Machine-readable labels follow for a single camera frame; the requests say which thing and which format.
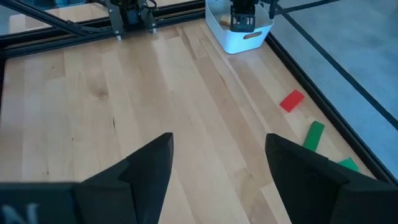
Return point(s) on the white plastic bin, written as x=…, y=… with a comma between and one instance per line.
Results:
x=242, y=45

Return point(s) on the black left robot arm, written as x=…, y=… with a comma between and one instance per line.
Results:
x=130, y=15

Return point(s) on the black metal table frame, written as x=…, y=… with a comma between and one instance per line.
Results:
x=18, y=46

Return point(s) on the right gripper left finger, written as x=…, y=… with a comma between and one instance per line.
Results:
x=146, y=174

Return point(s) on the small green wooden block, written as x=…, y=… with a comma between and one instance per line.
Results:
x=349, y=164

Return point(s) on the red wooden block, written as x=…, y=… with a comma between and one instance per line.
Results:
x=291, y=100

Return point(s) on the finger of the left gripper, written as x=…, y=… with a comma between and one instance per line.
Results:
x=237, y=25
x=249, y=26

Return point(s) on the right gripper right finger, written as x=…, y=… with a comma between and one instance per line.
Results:
x=311, y=193

